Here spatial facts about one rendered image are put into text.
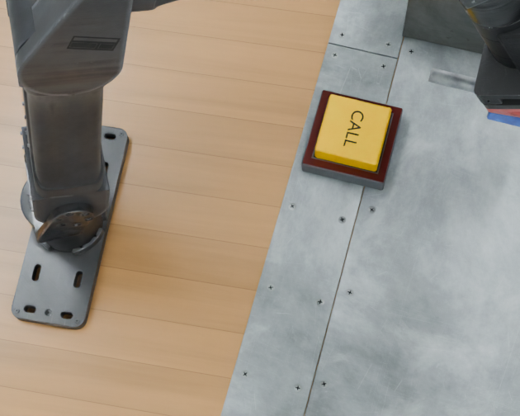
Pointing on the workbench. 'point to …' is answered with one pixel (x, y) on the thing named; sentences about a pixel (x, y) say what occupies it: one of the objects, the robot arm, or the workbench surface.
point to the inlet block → (473, 92)
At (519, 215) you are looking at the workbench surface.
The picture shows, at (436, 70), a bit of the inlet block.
